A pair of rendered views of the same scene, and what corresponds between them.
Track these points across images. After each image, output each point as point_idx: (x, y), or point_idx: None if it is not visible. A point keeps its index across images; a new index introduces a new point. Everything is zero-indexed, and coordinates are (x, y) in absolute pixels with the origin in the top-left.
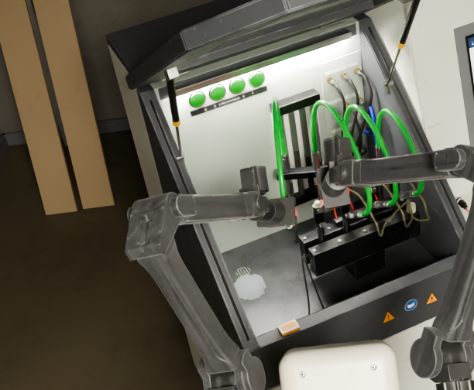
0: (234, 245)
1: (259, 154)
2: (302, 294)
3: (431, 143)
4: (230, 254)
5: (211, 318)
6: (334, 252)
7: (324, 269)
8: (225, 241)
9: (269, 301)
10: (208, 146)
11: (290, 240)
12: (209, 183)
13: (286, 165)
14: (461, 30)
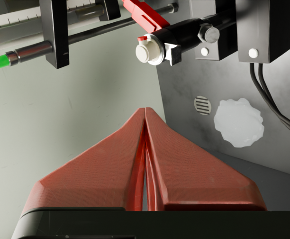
0: (157, 90)
1: (16, 81)
2: None
3: None
4: (169, 100)
5: None
6: (277, 0)
7: None
8: (150, 105)
9: (279, 110)
10: (0, 186)
11: (169, 16)
12: (67, 159)
13: (34, 52)
14: None
